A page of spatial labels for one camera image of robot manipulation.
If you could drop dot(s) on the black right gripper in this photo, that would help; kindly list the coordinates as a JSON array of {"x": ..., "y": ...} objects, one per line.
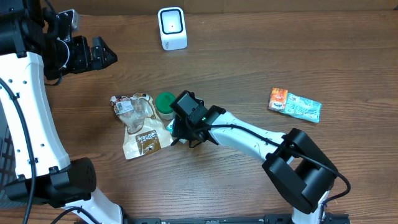
[{"x": 180, "y": 132}]

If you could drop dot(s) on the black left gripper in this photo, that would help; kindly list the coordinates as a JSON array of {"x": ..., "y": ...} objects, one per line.
[{"x": 87, "y": 63}]

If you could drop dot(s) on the small teal white packet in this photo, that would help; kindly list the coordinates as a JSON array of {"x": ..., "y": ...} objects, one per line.
[{"x": 170, "y": 128}]

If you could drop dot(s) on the green lid jar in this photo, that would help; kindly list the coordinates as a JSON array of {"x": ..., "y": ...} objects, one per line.
[{"x": 162, "y": 103}]

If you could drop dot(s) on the brown beige cookie pouch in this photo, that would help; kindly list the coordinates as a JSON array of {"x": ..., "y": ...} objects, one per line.
[{"x": 145, "y": 132}]

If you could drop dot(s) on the small orange snack packet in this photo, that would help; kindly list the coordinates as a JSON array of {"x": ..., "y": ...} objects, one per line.
[{"x": 277, "y": 99}]

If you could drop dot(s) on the teal tissue packet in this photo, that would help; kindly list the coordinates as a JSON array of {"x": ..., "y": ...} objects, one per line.
[{"x": 302, "y": 108}]

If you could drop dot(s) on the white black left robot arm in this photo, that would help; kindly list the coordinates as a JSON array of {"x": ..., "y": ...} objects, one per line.
[{"x": 37, "y": 49}]

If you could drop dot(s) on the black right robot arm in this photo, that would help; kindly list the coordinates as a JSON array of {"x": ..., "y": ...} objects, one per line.
[{"x": 299, "y": 170}]

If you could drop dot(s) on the white barcode scanner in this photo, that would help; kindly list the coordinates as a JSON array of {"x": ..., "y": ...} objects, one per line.
[{"x": 173, "y": 33}]

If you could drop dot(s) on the grey plastic shopping basket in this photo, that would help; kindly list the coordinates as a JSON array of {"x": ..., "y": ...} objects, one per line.
[{"x": 7, "y": 164}]

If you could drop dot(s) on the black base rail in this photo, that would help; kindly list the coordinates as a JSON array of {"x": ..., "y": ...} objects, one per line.
[{"x": 266, "y": 219}]

